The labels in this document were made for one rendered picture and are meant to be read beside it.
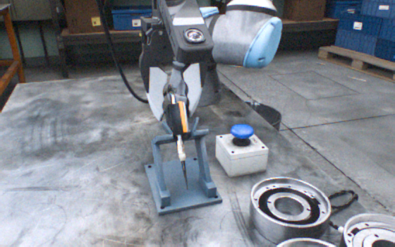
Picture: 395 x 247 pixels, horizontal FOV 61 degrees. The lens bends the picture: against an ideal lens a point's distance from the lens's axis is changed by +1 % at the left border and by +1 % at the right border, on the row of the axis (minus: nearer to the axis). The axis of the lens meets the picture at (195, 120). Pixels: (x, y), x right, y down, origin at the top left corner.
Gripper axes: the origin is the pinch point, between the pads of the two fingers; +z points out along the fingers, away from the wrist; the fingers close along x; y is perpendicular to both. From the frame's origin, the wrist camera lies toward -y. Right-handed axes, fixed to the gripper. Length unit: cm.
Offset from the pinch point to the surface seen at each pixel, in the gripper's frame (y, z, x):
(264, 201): -13.5, 8.9, -9.2
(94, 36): 320, 49, 10
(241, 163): -3.1, 9.3, -10.5
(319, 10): 326, 35, -266
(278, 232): -19.1, 9.2, -8.4
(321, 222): -20.4, 7.8, -13.4
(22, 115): 35.0, 11.9, 29.2
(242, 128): -0.2, 4.4, -11.7
